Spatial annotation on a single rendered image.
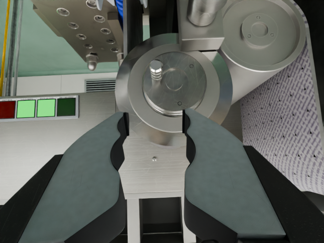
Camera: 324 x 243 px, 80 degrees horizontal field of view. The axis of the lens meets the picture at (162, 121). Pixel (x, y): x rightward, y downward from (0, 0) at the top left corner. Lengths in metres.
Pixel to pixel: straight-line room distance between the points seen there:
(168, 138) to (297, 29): 0.23
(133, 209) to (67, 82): 2.99
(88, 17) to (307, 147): 0.47
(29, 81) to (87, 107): 3.15
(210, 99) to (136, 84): 0.09
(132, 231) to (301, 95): 0.51
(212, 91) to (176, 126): 0.06
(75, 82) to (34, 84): 0.64
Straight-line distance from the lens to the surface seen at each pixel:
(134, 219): 0.61
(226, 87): 0.26
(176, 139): 0.24
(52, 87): 3.52
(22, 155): 0.70
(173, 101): 0.22
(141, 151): 0.57
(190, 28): 0.25
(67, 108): 0.64
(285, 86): 0.36
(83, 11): 0.50
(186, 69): 0.24
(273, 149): 0.40
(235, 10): 0.32
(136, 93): 0.25
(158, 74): 0.21
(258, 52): 0.30
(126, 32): 0.29
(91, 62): 0.65
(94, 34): 0.56
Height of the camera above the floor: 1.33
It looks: 9 degrees down
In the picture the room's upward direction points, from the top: 177 degrees clockwise
